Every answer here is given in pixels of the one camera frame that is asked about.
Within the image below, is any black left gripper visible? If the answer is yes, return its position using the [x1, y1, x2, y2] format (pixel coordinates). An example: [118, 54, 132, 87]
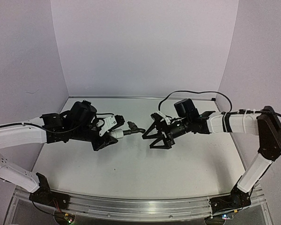
[68, 118, 117, 152]

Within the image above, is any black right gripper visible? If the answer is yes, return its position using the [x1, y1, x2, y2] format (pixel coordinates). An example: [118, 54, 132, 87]
[141, 115, 190, 148]

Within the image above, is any white PVC elbow fitting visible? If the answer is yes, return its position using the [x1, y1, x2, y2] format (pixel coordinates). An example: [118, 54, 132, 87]
[108, 129, 124, 140]

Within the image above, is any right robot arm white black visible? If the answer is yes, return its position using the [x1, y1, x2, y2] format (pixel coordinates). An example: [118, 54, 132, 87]
[142, 99, 281, 193]

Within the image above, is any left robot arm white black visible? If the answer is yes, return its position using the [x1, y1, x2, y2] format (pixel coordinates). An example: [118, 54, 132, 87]
[0, 100, 125, 205]

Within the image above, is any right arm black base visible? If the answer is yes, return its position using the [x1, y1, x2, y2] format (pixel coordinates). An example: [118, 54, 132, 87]
[209, 185, 253, 216]

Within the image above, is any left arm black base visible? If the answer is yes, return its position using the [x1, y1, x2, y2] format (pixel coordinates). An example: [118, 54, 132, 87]
[29, 172, 70, 210]

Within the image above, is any left circuit board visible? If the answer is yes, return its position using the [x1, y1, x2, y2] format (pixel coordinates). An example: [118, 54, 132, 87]
[54, 212, 75, 225]

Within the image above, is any circuit board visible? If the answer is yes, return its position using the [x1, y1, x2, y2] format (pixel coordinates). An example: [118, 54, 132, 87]
[54, 212, 75, 225]
[222, 213, 234, 220]

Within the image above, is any right circuit board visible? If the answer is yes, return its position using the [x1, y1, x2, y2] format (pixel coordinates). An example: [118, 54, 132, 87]
[222, 213, 234, 220]

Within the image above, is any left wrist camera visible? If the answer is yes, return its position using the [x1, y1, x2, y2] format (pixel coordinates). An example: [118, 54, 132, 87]
[99, 115, 118, 136]

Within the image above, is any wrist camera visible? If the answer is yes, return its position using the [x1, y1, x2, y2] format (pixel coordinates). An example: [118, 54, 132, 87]
[99, 115, 118, 136]
[151, 111, 171, 125]

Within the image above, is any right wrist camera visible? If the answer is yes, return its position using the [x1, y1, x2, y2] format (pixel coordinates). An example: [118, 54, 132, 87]
[151, 111, 171, 125]

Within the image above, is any left camera black cable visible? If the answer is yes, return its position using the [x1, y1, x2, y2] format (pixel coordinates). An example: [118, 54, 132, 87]
[91, 112, 115, 128]

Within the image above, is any camera black cable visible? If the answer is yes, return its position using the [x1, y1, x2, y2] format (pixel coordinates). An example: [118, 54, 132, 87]
[159, 90, 232, 113]
[91, 112, 115, 128]

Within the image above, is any right camera black cable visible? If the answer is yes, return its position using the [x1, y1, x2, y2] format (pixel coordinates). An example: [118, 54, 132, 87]
[159, 90, 232, 113]

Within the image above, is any aluminium front rail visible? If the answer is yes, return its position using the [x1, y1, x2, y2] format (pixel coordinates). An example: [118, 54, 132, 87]
[11, 187, 270, 221]

